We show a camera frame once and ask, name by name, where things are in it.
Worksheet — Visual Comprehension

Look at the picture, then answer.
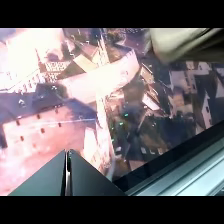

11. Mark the brown garment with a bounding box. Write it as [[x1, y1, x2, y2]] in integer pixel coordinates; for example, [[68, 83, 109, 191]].
[[145, 28, 224, 65]]

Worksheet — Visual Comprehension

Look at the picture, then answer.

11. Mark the silver frame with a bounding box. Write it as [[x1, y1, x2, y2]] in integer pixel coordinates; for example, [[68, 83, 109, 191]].
[[125, 138, 224, 197]]

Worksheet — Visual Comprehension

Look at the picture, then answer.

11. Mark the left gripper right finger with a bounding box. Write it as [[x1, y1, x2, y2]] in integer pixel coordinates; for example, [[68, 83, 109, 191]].
[[67, 149, 127, 197]]

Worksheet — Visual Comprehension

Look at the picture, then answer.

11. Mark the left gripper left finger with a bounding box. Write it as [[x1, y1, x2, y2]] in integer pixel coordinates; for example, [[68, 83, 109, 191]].
[[9, 149, 67, 197]]

